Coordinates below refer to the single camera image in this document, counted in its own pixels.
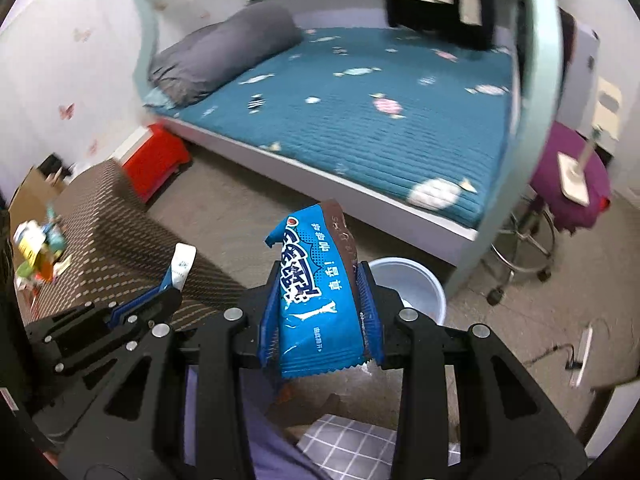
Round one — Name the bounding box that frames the mint bunk bed frame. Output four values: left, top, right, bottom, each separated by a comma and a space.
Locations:
132, 0, 562, 298

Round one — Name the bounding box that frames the blue snack wrapper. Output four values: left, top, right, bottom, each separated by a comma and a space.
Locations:
265, 200, 367, 379

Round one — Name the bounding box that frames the teal quilted mattress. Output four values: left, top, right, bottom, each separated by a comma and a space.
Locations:
148, 28, 513, 228

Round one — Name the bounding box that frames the blue white toothpaste tube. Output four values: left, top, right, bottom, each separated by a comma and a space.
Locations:
168, 243, 196, 290

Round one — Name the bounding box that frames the white desk lamp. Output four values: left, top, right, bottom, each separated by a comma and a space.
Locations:
558, 126, 602, 207

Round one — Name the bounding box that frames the brown polka dot tablecloth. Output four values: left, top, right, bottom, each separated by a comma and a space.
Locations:
29, 159, 252, 334

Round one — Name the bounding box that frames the white waste bin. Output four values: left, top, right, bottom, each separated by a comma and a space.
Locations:
369, 257, 447, 325

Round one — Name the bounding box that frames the checkered slipper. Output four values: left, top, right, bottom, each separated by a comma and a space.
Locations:
297, 413, 461, 480

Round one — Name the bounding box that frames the white power strip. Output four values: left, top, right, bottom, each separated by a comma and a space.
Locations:
570, 325, 594, 388

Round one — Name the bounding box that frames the purple stool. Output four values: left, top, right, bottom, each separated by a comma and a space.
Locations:
487, 120, 614, 306

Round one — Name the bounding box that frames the purple trouser leg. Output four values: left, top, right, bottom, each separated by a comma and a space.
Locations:
182, 365, 329, 480

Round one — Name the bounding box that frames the cardboard box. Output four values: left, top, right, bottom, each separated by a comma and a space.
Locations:
9, 167, 66, 234

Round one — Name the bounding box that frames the red storage box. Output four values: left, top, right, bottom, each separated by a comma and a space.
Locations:
120, 124, 192, 204

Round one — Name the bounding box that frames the grey rolled duvet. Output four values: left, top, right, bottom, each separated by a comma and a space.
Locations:
149, 2, 303, 107

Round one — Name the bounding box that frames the yellow blue medicine box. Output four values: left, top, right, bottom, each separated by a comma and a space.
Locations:
13, 220, 53, 275

